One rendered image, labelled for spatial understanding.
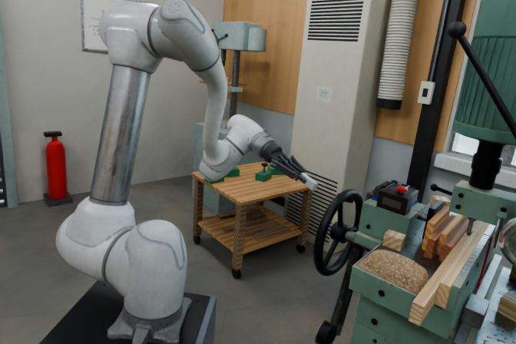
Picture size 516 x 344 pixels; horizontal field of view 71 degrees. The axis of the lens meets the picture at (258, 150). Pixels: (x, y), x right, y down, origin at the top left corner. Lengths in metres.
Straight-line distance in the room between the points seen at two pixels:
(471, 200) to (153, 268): 0.78
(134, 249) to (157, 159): 2.88
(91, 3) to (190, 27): 2.53
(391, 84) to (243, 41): 1.21
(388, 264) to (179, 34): 0.71
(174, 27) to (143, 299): 0.66
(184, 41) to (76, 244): 0.60
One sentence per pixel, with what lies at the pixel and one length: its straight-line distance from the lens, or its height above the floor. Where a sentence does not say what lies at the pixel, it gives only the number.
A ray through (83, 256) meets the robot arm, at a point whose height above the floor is 0.79.
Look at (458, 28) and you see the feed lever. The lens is 0.86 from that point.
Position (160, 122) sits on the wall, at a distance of 3.71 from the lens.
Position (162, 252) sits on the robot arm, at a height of 0.85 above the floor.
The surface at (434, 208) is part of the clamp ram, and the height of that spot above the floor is 1.00.
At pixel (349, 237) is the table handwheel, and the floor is 0.81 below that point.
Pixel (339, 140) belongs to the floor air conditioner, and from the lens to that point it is 2.47.
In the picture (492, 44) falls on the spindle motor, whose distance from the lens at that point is 0.92.
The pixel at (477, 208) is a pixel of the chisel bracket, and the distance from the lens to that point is 1.01.
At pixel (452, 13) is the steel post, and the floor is 1.65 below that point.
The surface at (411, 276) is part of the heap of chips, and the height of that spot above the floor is 0.92.
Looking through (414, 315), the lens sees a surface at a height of 0.91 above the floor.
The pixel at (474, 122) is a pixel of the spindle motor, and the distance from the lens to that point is 0.93.
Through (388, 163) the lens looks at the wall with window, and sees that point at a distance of 2.64.
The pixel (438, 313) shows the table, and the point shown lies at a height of 0.89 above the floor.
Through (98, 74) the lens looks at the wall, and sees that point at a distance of 3.44.
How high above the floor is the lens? 1.34
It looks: 15 degrees down
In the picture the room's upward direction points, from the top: 5 degrees clockwise
